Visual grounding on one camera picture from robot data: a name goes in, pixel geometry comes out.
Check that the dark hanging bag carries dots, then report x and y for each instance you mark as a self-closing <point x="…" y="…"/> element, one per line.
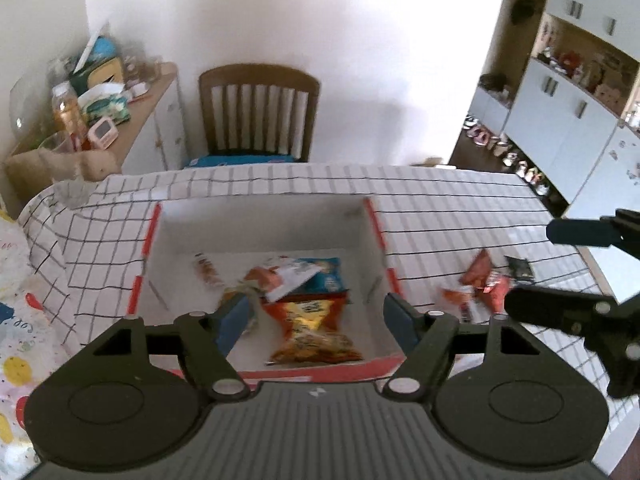
<point x="525" y="7"/>

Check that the yellow tissue box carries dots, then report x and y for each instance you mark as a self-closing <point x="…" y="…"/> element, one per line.
<point x="106" y="72"/>

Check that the white sideboard with wooden top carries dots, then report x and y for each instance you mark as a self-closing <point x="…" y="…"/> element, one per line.
<point x="155" y="125"/>

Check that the orange-red chips bag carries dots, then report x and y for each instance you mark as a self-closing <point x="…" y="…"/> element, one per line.
<point x="310" y="330"/>

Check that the pink kitchen timer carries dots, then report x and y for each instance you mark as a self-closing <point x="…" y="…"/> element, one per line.
<point x="102" y="134"/>

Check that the row of shelf ornaments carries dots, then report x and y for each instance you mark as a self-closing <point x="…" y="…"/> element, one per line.
<point x="585" y="67"/>

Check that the red cardboard box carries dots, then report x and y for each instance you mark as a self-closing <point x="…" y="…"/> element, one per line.
<point x="325" y="225"/>

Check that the small black snack packet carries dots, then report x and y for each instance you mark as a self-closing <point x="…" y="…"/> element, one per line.
<point x="520" y="267"/>

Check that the clear glass cup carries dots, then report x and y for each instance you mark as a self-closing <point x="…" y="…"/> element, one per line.
<point x="56" y="142"/>

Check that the white paper tube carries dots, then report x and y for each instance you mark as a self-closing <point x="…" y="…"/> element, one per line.
<point x="90" y="47"/>

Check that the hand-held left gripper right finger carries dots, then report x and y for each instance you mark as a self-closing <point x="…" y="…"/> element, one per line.
<point x="402" y="320"/>

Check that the brown paper bag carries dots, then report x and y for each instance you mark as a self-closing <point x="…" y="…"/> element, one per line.
<point x="60" y="165"/>

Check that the wooden slat-back chair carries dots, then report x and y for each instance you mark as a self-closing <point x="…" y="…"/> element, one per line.
<point x="260" y="105"/>

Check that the white wall cabinet unit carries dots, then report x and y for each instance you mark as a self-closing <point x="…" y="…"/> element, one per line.
<point x="565" y="105"/>

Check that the row of shoes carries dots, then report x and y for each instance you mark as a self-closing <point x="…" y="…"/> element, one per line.
<point x="505" y="152"/>

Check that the white colourful print bag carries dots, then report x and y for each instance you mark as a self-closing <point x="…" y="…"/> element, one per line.
<point x="20" y="360"/>

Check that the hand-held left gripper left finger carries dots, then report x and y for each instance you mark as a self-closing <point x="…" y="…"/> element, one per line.
<point x="237" y="320"/>

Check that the clear glass dome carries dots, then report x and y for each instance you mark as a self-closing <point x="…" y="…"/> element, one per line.
<point x="30" y="100"/>

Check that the small white mug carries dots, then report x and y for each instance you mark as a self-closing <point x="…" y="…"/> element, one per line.
<point x="139" y="90"/>

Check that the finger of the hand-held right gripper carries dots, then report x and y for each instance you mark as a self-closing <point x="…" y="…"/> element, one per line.
<point x="580" y="231"/>
<point x="545" y="305"/>

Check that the orange drink bottle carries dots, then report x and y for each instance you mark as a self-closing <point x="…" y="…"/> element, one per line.
<point x="69" y="115"/>

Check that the red and white snack packet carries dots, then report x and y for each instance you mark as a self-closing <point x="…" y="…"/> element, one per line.
<point x="475" y="295"/>

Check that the green and white tissue pack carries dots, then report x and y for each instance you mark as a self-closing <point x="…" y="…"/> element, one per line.
<point x="105" y="105"/>

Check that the blue snack packet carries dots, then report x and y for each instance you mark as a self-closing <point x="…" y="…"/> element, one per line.
<point x="325" y="272"/>

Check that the brown bun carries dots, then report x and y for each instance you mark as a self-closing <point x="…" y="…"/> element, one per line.
<point x="207" y="270"/>

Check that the blue chair cushion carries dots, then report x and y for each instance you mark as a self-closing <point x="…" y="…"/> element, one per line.
<point x="240" y="161"/>

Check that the brown-red snack bag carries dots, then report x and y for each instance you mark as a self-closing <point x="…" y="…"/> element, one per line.
<point x="477" y="267"/>

